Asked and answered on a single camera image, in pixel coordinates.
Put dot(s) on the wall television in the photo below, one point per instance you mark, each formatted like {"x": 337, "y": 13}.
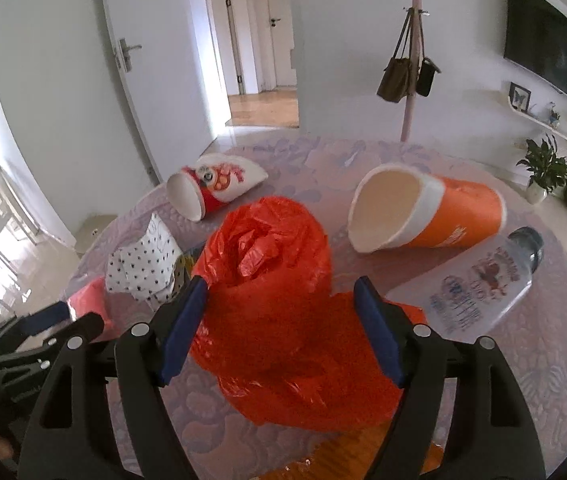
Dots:
{"x": 543, "y": 40}

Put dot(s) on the white open door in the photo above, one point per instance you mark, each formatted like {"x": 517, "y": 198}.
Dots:
{"x": 163, "y": 20}

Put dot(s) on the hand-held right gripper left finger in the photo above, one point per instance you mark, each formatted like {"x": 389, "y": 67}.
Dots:
{"x": 182, "y": 332}

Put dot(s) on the red printed paper cup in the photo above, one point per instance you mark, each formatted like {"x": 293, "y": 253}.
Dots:
{"x": 223, "y": 180}

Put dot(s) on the butterfly picture frame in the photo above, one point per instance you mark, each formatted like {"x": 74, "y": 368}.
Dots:
{"x": 519, "y": 97}

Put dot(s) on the clear plastic bottle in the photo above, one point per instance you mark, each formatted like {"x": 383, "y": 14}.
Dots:
{"x": 473, "y": 290}

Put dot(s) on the small black bag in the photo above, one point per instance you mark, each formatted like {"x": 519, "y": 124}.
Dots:
{"x": 426, "y": 77}

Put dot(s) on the orange paper cup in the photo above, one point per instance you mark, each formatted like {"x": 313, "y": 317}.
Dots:
{"x": 458, "y": 215}

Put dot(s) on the small shelf ornament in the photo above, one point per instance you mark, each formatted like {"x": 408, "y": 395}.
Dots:
{"x": 554, "y": 117}

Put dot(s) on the potted green plant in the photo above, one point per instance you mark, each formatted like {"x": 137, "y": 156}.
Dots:
{"x": 543, "y": 165}

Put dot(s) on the brown handbag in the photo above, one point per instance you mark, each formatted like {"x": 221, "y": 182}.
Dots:
{"x": 393, "y": 80}

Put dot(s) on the pink coat stand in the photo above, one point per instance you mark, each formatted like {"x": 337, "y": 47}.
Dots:
{"x": 412, "y": 120}

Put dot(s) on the polka dot crumpled paper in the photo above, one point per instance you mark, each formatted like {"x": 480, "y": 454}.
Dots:
{"x": 141, "y": 265}

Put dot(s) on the orange plastic bag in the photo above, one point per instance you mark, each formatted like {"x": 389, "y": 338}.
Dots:
{"x": 268, "y": 310}

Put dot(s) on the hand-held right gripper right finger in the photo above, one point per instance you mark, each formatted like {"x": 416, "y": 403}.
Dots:
{"x": 379, "y": 332}

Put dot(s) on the white wall shelf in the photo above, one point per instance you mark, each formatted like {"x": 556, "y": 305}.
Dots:
{"x": 548, "y": 127}

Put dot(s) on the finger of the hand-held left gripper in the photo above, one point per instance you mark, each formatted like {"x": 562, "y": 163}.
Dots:
{"x": 80, "y": 325}
{"x": 49, "y": 316}

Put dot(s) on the white closed door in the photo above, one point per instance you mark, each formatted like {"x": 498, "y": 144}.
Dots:
{"x": 277, "y": 45}

